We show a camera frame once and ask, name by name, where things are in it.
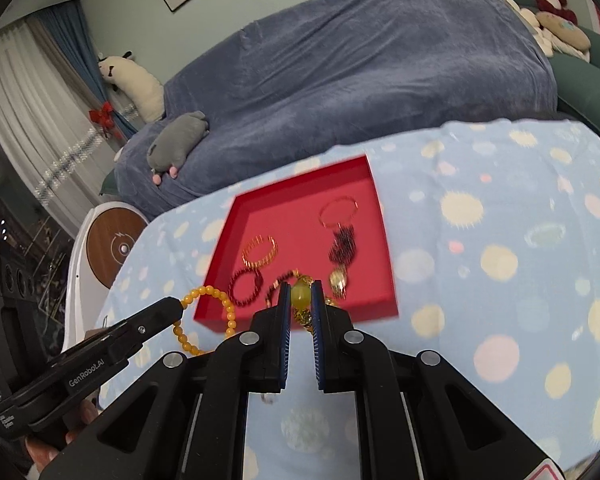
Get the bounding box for thin rose gold bangle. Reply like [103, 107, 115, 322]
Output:
[318, 195, 358, 230]

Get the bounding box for green sofa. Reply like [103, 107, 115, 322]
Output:
[459, 0, 600, 151]

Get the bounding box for dark blue blanket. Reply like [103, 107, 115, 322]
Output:
[114, 0, 557, 218]

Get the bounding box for white sheer curtain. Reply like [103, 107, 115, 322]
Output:
[0, 22, 114, 236]

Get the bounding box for white llama plush toy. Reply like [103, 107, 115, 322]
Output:
[98, 51, 164, 122]

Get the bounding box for blue curtain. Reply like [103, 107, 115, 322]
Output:
[26, 0, 109, 112]

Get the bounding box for left hand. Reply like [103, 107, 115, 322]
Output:
[24, 398, 99, 474]

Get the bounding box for dark red bead bracelet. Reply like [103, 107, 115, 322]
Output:
[227, 264, 266, 309]

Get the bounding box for round white wooden side table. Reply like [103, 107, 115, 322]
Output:
[62, 202, 148, 351]

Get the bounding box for dark purple bead necklace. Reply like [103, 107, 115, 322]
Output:
[328, 224, 358, 267]

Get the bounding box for grey plush mouse toy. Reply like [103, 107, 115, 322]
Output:
[146, 110, 209, 186]

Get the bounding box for dark brown bead bracelet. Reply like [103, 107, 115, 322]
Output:
[263, 268, 301, 309]

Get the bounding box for light blue patterned bedsheet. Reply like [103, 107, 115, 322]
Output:
[97, 120, 600, 479]

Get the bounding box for beige plush toy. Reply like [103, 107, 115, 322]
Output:
[505, 0, 592, 63]

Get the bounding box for yellow amber bead bracelet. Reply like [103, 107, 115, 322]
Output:
[172, 284, 238, 358]

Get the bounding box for gold chain cuff bracelet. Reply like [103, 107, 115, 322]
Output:
[240, 234, 278, 271]

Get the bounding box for red cardboard box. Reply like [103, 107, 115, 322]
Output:
[204, 156, 398, 322]

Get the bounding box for red ribbon bow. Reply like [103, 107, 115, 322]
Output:
[88, 101, 123, 141]

